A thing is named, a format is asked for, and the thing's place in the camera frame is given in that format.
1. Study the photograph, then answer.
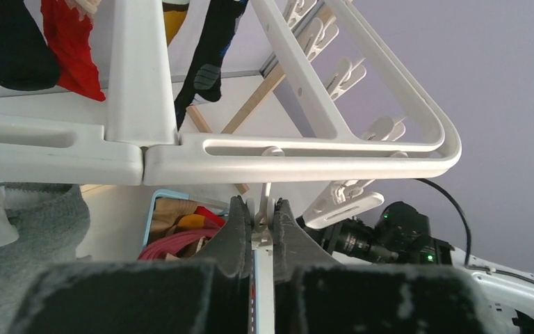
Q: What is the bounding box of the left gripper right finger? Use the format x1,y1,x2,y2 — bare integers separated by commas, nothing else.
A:
273,199,488,333

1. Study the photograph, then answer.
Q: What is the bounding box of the white plastic clip hanger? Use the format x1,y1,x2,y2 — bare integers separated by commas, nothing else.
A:
0,0,462,252

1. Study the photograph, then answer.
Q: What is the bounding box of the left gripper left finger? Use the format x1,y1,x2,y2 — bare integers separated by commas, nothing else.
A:
10,196,250,333

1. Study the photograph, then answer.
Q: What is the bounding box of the red hanging sock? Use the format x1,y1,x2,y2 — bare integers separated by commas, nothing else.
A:
40,0,106,102

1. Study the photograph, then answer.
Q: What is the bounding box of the purple striped sock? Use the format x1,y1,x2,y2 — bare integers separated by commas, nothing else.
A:
138,229,219,260

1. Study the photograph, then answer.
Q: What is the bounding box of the tan ribbed sock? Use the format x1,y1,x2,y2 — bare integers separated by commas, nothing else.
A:
149,198,197,242

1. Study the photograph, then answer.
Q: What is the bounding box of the yellow mustard sock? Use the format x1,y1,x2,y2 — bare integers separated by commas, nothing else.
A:
162,0,190,45

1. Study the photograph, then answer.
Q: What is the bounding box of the grey sock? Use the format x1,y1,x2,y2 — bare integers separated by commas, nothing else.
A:
0,182,90,333

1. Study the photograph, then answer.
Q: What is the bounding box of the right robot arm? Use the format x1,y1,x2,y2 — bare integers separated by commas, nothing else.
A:
296,202,534,333

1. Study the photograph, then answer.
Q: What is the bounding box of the light blue plastic basket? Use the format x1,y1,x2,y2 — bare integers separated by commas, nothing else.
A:
141,188,277,334

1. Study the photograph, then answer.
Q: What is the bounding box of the wooden drying rack frame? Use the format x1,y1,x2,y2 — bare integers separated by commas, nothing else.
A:
81,0,355,196

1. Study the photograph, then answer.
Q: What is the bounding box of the black hanging sock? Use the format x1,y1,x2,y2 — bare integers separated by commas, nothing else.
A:
175,0,248,129

